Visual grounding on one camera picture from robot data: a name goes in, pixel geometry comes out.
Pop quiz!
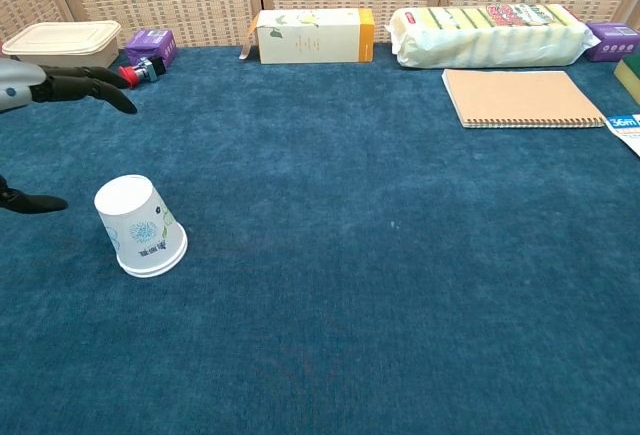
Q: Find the beige lidded food container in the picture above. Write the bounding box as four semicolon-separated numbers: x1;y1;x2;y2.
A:
1;20;123;70

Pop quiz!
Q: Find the left black grey robot hand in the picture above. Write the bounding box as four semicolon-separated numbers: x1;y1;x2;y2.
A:
0;58;139;216

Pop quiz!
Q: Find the packaged yellow sponges pack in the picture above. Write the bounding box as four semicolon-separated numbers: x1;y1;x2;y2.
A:
384;2;602;71

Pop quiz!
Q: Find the cream orange tea box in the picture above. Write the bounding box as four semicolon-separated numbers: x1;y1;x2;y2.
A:
238;7;377;66

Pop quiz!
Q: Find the correction tape blister pack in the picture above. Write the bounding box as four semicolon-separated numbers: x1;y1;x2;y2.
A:
603;113;640;159

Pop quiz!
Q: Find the brown spiral notebook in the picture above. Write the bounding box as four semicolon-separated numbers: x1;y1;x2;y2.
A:
441;68;609;131

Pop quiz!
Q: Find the blue table cloth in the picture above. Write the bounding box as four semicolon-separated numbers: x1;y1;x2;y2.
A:
0;43;640;435

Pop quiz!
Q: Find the green yellow scouring sponge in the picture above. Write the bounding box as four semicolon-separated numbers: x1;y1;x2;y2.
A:
613;52;640;105

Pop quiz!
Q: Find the white printed paper cup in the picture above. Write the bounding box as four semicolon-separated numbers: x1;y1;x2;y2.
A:
93;173;189;273
118;247;189;279

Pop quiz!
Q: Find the purple cardboard box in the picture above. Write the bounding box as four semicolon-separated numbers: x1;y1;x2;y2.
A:
124;27;180;68
584;20;640;63

